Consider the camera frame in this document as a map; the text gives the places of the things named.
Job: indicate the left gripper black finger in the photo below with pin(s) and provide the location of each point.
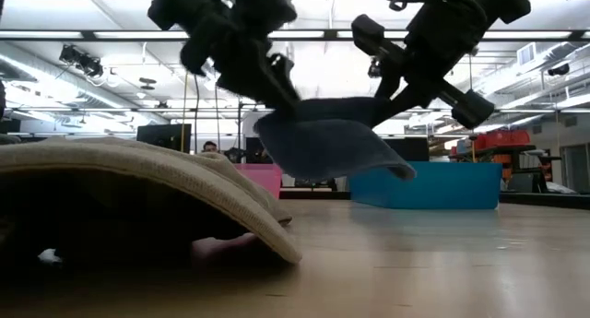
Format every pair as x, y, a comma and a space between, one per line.
282, 90

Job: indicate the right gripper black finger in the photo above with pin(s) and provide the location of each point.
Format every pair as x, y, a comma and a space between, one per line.
389, 86
408, 101

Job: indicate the dark blue knit hat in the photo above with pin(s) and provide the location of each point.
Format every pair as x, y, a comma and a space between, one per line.
322, 147

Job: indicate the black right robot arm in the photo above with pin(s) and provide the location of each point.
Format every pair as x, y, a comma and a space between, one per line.
507, 4

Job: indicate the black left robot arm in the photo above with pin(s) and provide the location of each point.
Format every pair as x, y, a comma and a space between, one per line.
184, 0

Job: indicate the dark background screen panel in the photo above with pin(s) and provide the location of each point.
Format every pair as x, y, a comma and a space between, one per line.
410, 149

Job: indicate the pink plastic bin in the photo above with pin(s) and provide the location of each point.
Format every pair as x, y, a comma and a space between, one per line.
265, 180

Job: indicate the seated person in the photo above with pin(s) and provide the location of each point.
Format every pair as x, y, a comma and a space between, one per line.
210, 147

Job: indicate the blue plastic bin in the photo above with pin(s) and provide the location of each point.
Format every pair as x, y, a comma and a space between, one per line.
442, 186

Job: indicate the black shelf table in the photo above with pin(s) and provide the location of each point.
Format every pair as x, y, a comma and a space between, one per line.
493, 151

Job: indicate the red storage bins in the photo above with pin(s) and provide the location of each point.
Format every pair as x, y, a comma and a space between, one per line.
502, 138

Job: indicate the black computer monitor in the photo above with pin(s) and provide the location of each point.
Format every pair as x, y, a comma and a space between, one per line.
161, 137

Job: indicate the black ceiling fixture cluster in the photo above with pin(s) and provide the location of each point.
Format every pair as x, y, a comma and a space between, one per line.
83, 60

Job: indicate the black overhead frame bar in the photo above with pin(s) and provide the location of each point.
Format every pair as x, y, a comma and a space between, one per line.
115, 34

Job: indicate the black table edge rail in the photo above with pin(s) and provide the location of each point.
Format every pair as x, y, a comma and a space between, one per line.
548, 200

